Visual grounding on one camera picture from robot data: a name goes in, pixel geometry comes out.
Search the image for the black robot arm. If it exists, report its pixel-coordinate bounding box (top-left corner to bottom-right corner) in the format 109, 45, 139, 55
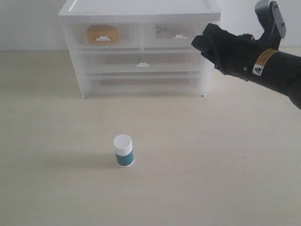
191, 23, 301, 108

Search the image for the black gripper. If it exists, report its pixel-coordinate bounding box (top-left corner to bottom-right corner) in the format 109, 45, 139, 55
191, 23, 262, 81

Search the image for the black binder clip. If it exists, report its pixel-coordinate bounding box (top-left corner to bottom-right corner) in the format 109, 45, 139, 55
155, 24, 167, 35

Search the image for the white translucent drawer cabinet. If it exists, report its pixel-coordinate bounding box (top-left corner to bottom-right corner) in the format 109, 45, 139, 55
58, 0, 222, 98

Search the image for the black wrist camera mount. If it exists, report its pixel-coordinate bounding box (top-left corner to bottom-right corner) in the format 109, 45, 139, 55
254, 0, 286, 50

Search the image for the wide translucent drawer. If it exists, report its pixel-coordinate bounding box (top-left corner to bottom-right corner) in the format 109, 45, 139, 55
82, 76, 206, 97
81, 53, 204, 73

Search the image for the yellow cheese wedge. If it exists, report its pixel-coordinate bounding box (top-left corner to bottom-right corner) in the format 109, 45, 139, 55
87, 24, 119, 45

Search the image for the middle wide translucent drawer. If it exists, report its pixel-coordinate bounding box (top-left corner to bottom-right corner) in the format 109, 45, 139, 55
81, 53, 204, 73

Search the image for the white teal pill bottle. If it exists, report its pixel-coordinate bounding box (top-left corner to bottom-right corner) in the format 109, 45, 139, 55
113, 134, 134, 167

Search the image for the bottom wide translucent drawer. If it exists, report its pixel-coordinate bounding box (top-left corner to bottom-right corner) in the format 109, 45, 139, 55
82, 76, 206, 97

